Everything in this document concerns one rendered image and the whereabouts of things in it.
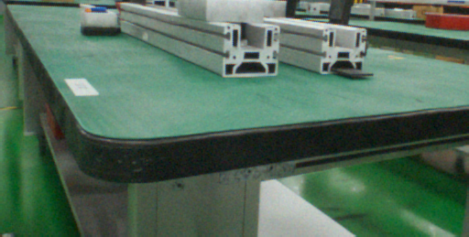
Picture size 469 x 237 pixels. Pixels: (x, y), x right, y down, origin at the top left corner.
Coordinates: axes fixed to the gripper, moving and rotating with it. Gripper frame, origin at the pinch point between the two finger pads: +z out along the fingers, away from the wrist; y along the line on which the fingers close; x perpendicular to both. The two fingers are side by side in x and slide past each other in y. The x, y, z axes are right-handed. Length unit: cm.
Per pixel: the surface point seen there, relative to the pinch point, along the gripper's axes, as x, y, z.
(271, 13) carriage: -53, 20, -7
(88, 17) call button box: -21.1, -16.1, -2.9
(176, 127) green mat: -111, -21, 2
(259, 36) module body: -83, 2, -5
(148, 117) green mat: -106, -22, 2
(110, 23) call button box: -21.1, -10.8, -1.7
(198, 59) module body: -74, -5, 1
